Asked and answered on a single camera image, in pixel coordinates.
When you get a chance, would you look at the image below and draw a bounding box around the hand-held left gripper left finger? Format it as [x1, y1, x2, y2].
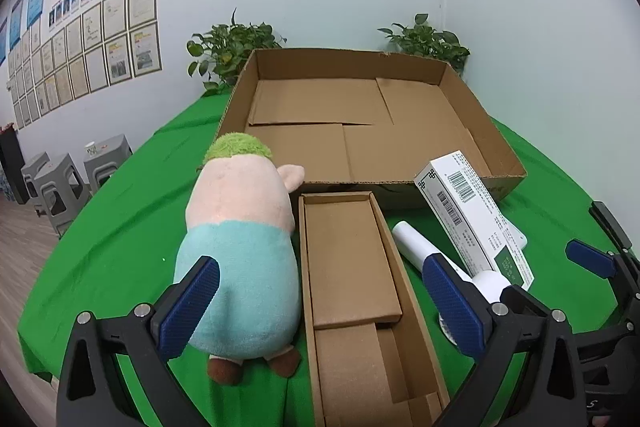
[55, 255, 221, 427]

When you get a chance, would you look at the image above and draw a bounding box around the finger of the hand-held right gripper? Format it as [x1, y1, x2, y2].
[565, 239, 640, 309]

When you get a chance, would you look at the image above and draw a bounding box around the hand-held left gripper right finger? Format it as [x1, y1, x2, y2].
[421, 252, 601, 427]

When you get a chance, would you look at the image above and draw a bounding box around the white handheld device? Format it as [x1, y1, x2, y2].
[391, 220, 512, 343]

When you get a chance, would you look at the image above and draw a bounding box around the white carton with barcodes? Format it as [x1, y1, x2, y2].
[413, 150, 535, 290]

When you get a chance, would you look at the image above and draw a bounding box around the plush toy with green hair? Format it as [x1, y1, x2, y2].
[172, 133, 307, 386]

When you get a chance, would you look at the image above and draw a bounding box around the narrow cardboard box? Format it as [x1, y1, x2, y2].
[298, 191, 451, 427]

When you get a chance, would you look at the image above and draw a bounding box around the large cardboard box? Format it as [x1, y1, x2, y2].
[214, 48, 528, 212]

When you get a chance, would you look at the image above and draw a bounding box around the flat white plastic device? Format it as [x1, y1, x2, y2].
[500, 212, 528, 258]

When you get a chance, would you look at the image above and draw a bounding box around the green tablecloth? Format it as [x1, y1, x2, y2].
[17, 94, 623, 427]

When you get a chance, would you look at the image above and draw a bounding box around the grey plastic stool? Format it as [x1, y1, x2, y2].
[21, 152, 51, 208]
[34, 154, 92, 238]
[84, 134, 133, 195]

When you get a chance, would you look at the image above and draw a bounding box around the dark cabinet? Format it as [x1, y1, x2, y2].
[0, 127, 31, 205]

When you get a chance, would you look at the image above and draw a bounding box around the potted green plant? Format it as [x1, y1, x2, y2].
[377, 13, 471, 75]
[186, 8, 288, 96]

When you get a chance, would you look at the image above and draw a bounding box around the group of framed certificates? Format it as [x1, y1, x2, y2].
[10, 0, 163, 130]

